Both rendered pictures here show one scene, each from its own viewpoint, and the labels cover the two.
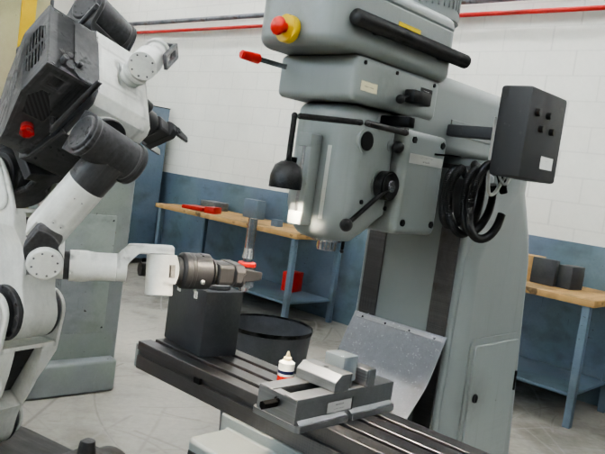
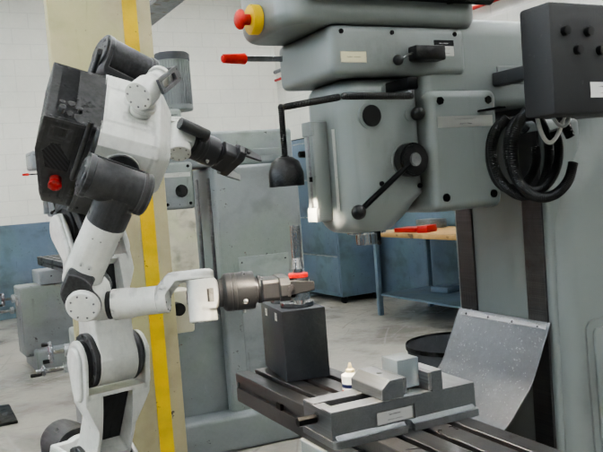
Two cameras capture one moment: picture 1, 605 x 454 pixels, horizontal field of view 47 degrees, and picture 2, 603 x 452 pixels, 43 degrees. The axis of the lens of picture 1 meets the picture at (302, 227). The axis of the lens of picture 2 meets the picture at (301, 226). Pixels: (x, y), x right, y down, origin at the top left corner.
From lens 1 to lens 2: 54 cm
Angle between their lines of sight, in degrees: 21
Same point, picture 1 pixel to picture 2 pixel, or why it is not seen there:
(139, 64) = (135, 95)
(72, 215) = (95, 256)
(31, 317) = (110, 361)
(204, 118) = not seen: hidden behind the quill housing
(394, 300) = (493, 289)
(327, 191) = (339, 179)
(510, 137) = (537, 69)
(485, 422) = not seen: outside the picture
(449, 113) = (491, 60)
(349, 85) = (327, 60)
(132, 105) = (141, 137)
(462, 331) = (569, 313)
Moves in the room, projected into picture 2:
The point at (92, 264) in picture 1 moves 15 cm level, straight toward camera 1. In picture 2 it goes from (130, 299) to (109, 311)
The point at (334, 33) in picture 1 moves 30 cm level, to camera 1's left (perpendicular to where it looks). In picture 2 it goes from (290, 11) to (154, 32)
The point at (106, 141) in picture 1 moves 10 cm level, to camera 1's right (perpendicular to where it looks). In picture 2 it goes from (103, 178) to (144, 174)
